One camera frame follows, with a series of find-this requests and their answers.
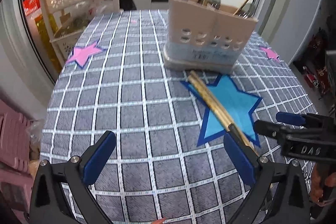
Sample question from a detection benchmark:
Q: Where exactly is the wooden chopstick patterned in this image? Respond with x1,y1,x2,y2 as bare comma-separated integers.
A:
189,70,253,147

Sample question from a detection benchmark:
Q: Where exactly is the wooden chopstick blue tip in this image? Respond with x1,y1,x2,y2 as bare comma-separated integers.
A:
186,75,259,156

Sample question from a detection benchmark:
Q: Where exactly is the grey checkered tablecloth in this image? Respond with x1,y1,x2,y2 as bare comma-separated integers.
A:
39,9,320,224

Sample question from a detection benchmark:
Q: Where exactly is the beige perforated storage rack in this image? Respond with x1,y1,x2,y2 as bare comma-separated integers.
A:
39,0,121,65

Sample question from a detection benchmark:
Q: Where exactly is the beige utensil holder caddy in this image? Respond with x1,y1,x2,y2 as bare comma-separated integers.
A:
163,0,258,75

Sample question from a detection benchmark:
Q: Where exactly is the operator right hand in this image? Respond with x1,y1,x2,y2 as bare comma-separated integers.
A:
310,162,335,206

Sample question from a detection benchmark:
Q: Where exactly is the pink plastic stool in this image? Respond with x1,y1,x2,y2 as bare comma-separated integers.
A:
1,101,34,211

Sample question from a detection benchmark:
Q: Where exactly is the red plastic basket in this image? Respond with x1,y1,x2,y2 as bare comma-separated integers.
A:
22,0,41,16

